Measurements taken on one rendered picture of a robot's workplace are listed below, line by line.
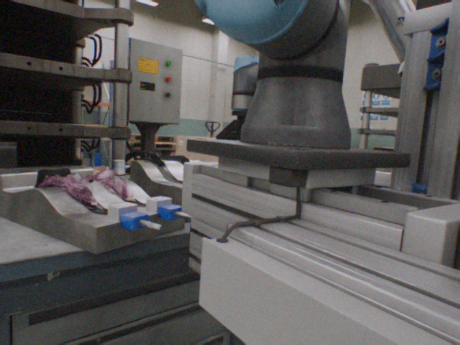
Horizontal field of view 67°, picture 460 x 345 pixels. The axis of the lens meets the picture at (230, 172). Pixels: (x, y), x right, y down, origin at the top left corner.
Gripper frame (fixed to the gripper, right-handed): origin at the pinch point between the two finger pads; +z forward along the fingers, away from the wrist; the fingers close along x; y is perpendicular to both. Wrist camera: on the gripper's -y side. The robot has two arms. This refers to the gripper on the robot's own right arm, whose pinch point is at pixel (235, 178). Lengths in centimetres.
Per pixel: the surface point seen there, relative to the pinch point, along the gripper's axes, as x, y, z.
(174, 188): -17.7, -5.5, 2.9
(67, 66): -27, -79, -37
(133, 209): -36.7, 9.7, 3.8
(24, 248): -56, 3, 11
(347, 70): 631, -373, -165
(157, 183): -17.7, -15.3, 3.1
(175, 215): -26.7, 10.8, 6.1
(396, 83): 367, -132, -85
